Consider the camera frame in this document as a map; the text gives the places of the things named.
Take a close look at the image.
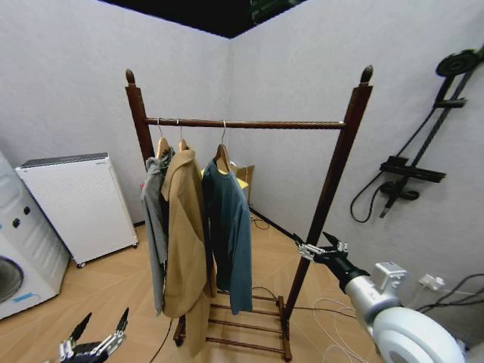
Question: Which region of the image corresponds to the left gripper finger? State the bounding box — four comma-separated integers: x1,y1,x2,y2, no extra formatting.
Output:
57,312,94,359
93,307,131,357

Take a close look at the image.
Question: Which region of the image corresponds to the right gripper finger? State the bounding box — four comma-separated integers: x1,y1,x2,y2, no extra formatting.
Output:
322,231,349,255
291,233,323,262

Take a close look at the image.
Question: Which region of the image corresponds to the grey garment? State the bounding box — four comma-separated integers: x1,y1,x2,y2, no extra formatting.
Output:
140,153,175,317

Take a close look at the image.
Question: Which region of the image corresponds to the wooden hanger under teal shirt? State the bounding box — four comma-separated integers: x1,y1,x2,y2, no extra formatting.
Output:
212,119,232,173

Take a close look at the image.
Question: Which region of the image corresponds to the wooden hanger under tan coat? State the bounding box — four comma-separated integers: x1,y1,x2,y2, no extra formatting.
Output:
175,119,190,152

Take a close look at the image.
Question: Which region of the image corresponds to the wooden hanger under grey garment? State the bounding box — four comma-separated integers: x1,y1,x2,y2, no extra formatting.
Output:
154,119,172,160

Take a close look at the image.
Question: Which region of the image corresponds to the teal long-sleeve shirt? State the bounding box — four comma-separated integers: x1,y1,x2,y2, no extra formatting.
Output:
201,158,253,316

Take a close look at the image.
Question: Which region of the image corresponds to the black hand shower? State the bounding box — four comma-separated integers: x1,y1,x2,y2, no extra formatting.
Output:
379,181,420,219

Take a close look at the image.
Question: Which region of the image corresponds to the white washing machine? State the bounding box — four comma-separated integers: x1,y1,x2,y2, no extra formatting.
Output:
0,150,72,321

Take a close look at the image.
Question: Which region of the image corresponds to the brown cardboard box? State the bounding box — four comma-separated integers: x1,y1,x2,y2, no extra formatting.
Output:
228,160,256,207

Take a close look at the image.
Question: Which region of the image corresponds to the black shower mixer shelf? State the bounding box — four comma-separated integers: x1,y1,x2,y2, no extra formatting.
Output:
379,155,447,185

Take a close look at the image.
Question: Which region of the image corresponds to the tan coat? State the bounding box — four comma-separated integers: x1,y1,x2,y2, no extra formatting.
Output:
160,147,219,358

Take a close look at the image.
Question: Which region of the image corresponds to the white box-shaped appliance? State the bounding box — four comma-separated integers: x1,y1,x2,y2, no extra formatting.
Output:
14,152,139,269

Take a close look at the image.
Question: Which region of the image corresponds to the dark wooden clothes rack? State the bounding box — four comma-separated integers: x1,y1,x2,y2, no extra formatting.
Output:
124,64,375,361

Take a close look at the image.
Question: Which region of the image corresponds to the black shower riser pipe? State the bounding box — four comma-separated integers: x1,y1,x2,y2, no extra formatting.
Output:
406,70,476,168

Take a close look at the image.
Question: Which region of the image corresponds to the round black shower head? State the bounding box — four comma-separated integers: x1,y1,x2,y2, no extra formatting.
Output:
435,48,483,79

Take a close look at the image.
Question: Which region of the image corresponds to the black shower hose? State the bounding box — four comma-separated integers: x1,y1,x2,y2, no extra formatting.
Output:
349,102,444,225

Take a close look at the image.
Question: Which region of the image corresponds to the black cable under rack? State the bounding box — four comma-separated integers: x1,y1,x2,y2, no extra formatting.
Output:
150,286,357,363

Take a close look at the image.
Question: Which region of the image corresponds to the white cable on floor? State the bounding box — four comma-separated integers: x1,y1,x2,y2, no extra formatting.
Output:
311,297,380,363

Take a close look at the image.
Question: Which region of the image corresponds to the white wall socket plug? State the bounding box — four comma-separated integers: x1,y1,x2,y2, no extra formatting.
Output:
417,272,448,292

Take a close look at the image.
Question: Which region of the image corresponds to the black cable at wall socket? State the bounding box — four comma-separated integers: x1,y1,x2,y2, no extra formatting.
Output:
414,272,484,315

